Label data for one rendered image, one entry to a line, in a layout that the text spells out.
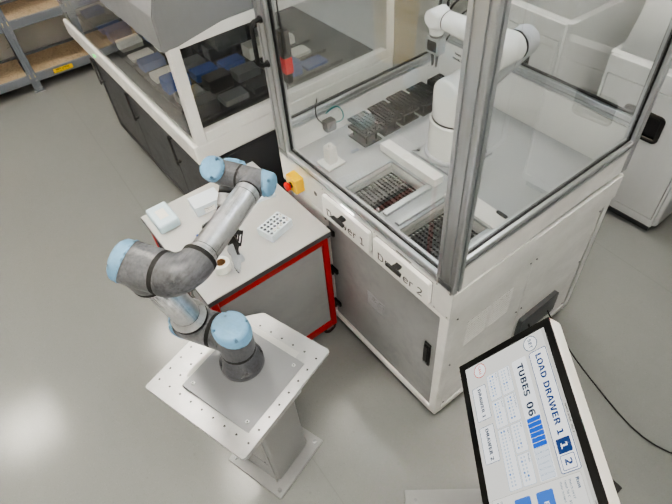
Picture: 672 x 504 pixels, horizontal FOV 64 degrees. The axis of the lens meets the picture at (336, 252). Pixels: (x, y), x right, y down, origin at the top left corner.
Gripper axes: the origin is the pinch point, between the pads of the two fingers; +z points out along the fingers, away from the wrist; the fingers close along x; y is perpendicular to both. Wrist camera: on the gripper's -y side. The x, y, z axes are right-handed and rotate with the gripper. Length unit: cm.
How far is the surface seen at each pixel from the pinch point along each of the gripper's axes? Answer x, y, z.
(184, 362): 16.5, 14.7, 33.1
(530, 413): -94, -7, 23
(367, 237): -34, 44, -18
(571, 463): -103, -18, 30
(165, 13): 46, 17, -92
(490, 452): -86, -4, 35
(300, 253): -4, 56, -10
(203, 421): 0.3, 4.9, 47.7
